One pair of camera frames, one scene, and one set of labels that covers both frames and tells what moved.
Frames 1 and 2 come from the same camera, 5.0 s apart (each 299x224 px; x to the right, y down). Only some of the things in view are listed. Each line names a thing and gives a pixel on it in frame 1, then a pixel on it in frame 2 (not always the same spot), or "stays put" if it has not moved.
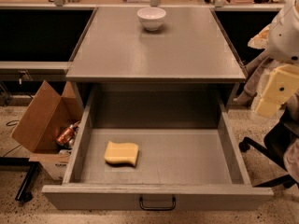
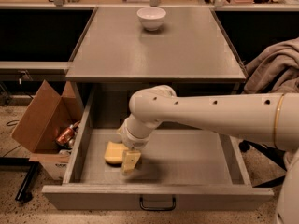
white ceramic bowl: x=151 y=18 stays put
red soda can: x=65 y=134 stays put
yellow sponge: x=119 y=153 stays put
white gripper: x=285 y=41 → x=133 y=139
